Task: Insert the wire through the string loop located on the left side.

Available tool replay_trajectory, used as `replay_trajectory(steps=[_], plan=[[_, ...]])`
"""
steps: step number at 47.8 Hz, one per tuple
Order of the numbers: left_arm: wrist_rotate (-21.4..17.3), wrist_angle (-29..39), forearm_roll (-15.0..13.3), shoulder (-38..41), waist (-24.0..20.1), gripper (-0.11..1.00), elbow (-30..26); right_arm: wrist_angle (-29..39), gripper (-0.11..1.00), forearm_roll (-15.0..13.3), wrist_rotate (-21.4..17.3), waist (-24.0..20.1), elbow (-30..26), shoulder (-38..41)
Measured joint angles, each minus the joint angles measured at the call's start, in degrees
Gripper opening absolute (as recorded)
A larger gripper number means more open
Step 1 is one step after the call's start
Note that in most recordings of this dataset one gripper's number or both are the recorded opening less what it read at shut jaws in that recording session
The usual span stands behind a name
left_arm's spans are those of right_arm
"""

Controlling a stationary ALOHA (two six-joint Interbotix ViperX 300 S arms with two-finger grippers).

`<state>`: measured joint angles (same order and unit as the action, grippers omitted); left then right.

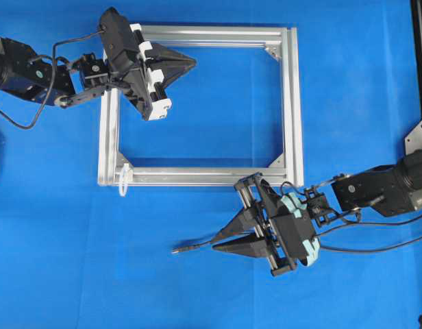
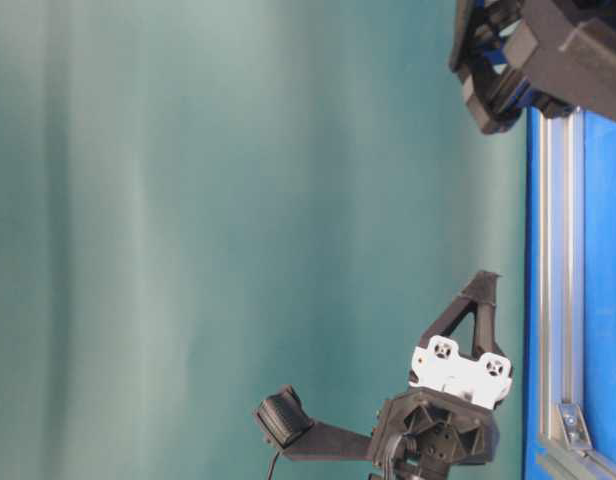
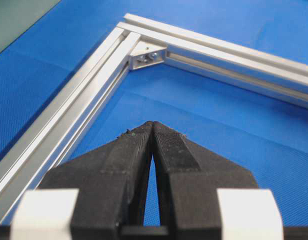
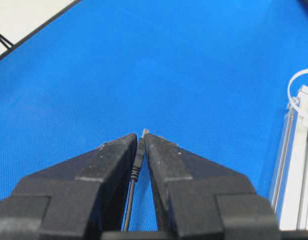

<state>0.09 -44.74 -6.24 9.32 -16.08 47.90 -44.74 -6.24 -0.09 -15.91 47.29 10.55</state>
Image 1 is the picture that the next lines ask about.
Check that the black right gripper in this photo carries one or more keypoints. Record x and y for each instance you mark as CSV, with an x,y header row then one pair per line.
x,y
259,200

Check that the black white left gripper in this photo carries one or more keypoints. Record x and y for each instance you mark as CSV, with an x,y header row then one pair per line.
x,y
144,84

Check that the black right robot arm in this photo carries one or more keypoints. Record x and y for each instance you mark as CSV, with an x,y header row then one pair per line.
x,y
389,189

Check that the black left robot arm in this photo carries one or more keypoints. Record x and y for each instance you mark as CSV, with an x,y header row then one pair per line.
x,y
56,81

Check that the white zip tie loop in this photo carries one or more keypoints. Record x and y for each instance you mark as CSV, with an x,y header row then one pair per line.
x,y
125,177

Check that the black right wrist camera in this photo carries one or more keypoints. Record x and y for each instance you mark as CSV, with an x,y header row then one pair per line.
x,y
295,231

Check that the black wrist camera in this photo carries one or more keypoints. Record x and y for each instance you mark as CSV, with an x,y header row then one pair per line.
x,y
118,41
295,231

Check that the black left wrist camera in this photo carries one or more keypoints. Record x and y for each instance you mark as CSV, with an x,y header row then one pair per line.
x,y
118,41

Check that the aluminium extrusion frame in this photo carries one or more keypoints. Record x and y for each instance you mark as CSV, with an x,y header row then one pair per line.
x,y
281,43

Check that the grey metal mounting bracket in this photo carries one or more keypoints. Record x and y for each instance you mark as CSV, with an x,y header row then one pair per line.
x,y
413,141

